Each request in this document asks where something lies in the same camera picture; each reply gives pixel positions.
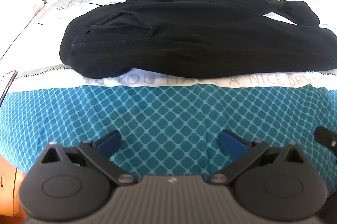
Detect patterned quilt bedspread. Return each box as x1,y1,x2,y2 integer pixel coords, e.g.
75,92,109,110
0,0,337,190

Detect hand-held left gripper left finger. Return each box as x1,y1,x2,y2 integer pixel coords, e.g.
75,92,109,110
39,130,137,186

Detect black pants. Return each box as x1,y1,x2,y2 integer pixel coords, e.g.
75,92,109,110
59,0,337,84

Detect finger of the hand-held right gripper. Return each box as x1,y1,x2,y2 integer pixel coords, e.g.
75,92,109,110
315,126,337,151

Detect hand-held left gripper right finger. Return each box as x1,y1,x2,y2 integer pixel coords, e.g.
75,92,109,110
208,130,307,186

